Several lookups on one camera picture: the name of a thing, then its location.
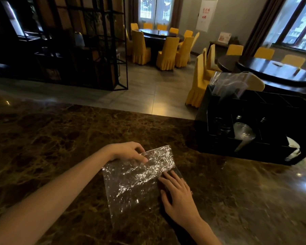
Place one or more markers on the brown curtain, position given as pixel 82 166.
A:
pixel 133 10
pixel 260 25
pixel 177 11

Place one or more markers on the person's right hand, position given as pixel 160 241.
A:
pixel 181 201

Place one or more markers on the small potted plant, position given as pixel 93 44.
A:
pixel 234 40

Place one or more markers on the white lids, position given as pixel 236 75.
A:
pixel 293 147

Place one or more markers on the person's left hand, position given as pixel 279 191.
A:
pixel 127 151

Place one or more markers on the dark round turntable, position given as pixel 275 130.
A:
pixel 270 70
pixel 156 32

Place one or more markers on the black compartment organizer tray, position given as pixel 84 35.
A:
pixel 270 104

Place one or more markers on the dark side table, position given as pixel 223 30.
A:
pixel 215 44

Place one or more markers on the stack of clear cups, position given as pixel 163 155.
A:
pixel 238 117
pixel 263 119

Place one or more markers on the white and red sign card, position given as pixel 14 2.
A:
pixel 224 38

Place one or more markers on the white wall poster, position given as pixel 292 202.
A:
pixel 206 15

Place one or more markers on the white jar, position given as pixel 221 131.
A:
pixel 79 40

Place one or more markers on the dark round dining table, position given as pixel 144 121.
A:
pixel 224 62
pixel 155 45

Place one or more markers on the white paper sheet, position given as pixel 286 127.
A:
pixel 278 64

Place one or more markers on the clear plastic sleeve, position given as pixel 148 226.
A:
pixel 227 84

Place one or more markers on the tall bright window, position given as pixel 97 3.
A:
pixel 146 7

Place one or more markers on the black metal shelf divider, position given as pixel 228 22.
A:
pixel 79 73

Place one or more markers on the stack of black lids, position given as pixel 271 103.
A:
pixel 220 127

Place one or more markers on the person's left forearm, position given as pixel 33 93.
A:
pixel 48 199

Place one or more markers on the stack of clear dome lids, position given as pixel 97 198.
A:
pixel 242 133

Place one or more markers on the dark framed window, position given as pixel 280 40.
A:
pixel 295 22

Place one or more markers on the group of yellow covered chairs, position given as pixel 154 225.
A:
pixel 199 84
pixel 167 53

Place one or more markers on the clear plastic bag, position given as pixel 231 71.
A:
pixel 132 181

